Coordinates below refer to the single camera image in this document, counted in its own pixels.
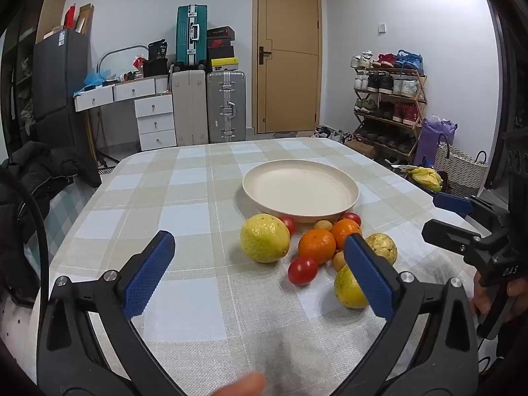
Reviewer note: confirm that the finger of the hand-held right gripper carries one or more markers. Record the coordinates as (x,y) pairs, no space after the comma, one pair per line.
(451,204)
(447,235)

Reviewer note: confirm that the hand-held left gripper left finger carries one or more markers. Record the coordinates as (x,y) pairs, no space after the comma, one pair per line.
(150,272)

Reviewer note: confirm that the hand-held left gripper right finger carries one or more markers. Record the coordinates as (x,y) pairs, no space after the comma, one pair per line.
(367,276)

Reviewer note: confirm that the bumpy yellow-green guava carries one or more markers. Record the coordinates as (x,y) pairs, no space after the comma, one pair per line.
(383,249)

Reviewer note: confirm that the brown longan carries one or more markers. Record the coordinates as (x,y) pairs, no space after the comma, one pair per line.
(339,260)
(322,225)

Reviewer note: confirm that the orange mandarin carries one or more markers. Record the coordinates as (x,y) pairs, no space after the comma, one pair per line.
(316,245)
(341,229)

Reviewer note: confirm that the red tomato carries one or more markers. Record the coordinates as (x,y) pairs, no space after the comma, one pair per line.
(352,217)
(288,225)
(302,270)

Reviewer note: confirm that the cream round plate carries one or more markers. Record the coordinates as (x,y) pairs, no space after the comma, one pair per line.
(297,185)

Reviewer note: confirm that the person's right hand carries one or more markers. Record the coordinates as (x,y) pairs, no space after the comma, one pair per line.
(479,295)

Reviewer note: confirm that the person's left hand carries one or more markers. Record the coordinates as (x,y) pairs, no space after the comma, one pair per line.
(243,385)

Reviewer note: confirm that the white woven basket bag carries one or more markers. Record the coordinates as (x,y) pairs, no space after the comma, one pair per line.
(458,169)

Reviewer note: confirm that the purple gift bag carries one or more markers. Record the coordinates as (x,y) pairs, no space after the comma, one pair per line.
(429,140)

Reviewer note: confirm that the teal checked bedding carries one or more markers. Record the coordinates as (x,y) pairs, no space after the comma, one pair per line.
(66,210)

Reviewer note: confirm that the small cardboard box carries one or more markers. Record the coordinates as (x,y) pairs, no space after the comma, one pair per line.
(361,147)

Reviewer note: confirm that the wooden shoe rack with shoes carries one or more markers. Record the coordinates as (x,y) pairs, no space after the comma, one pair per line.
(385,84)

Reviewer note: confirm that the loose scattered shoes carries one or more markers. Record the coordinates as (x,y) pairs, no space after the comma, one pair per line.
(332,133)

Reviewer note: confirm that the black puffer jacket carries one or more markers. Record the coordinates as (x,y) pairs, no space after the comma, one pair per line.
(33,181)

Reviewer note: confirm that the white drawer cabinet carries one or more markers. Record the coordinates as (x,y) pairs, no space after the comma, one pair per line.
(156,123)

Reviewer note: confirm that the grey door mat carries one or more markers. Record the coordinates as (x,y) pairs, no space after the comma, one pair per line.
(284,134)

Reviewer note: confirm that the cream suitcase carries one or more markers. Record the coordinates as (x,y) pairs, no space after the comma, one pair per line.
(189,107)

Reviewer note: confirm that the silver suitcase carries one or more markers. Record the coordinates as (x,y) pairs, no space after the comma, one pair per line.
(226,107)

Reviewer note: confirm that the white desk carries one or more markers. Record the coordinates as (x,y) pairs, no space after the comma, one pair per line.
(123,90)

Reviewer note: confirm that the wooden door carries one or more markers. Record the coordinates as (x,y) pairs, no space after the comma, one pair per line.
(288,90)

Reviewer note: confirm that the blue plastic bag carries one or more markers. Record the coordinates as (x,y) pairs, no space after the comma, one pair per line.
(97,78)

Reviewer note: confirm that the black box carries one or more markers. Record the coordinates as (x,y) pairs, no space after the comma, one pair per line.
(156,67)

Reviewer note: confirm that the red plastic bag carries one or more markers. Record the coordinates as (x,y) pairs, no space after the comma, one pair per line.
(139,62)

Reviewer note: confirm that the yellow and white shoebox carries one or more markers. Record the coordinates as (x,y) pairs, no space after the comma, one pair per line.
(225,64)

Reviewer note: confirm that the dark grey refrigerator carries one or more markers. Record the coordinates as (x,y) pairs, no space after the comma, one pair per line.
(57,70)

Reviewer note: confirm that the black packet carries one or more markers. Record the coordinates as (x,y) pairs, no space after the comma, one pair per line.
(157,49)

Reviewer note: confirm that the red and black shoebox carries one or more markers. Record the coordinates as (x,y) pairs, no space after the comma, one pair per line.
(220,43)

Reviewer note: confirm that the teal suitcase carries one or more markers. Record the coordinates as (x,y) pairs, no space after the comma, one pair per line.
(185,33)

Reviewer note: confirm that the tall cardboard box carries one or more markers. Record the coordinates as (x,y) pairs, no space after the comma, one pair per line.
(85,18)

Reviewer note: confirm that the red box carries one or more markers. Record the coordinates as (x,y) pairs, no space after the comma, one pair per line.
(71,16)

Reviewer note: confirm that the arched silver mirror frame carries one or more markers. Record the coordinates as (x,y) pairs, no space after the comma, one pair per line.
(119,49)

